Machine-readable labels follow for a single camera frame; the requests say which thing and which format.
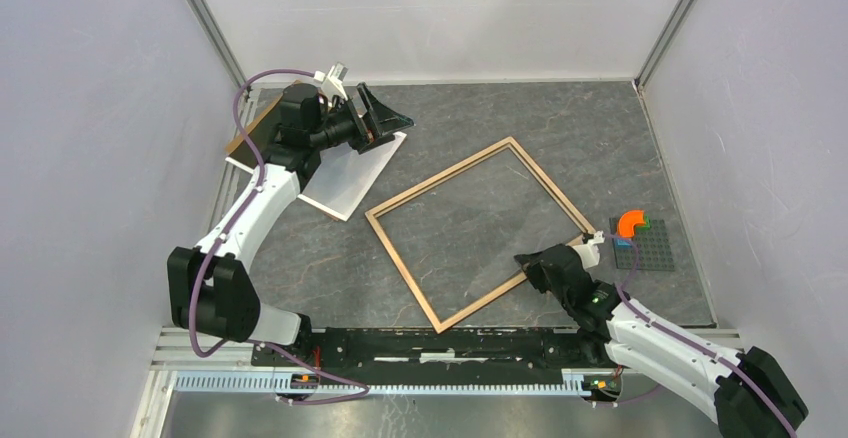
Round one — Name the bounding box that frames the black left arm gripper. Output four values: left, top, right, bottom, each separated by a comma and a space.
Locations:
310, 84, 414, 155

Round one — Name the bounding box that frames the light wooden picture frame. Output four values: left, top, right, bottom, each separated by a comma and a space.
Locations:
364, 135, 598, 336

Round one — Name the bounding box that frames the landscape photo print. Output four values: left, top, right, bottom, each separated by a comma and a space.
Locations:
225, 132, 406, 225

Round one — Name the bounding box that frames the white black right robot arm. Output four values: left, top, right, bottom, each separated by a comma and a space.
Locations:
365, 137, 809, 437

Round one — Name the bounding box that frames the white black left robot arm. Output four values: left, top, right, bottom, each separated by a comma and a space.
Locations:
166, 81, 415, 366

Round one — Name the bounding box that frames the orange curved brick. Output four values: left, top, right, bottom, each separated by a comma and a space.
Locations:
617, 209, 646, 238

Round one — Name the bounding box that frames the dark grey brick baseplate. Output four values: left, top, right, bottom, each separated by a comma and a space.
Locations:
613, 218, 676, 272

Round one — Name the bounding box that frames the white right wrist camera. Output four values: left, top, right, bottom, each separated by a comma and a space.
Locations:
570, 231, 605, 270

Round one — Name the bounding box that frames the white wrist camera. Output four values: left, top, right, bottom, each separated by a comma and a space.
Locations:
313, 62, 348, 101
570, 231, 605, 270

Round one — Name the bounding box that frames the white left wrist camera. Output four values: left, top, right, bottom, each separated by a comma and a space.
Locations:
313, 62, 348, 101

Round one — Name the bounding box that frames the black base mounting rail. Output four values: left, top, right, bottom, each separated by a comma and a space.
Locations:
287, 327, 616, 386

